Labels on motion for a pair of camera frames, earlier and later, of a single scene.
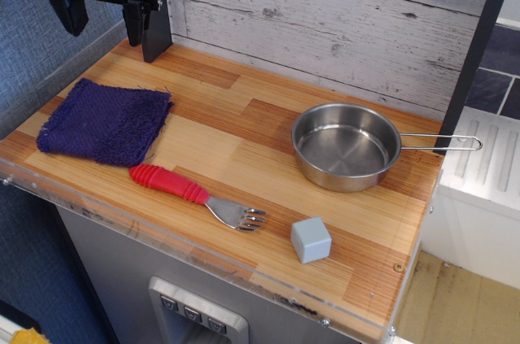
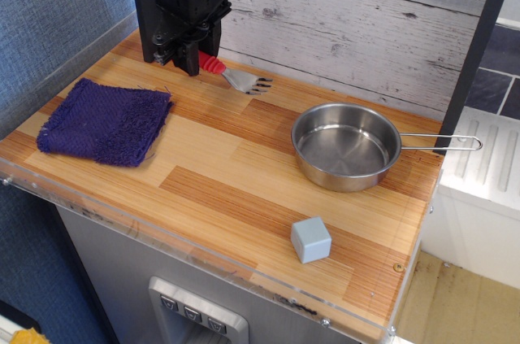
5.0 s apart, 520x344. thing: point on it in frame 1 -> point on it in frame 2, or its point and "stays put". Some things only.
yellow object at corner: (29, 337) stays put
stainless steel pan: (346, 146) stays put
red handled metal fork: (227, 214) -> (245, 83)
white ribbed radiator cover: (483, 160) stays put
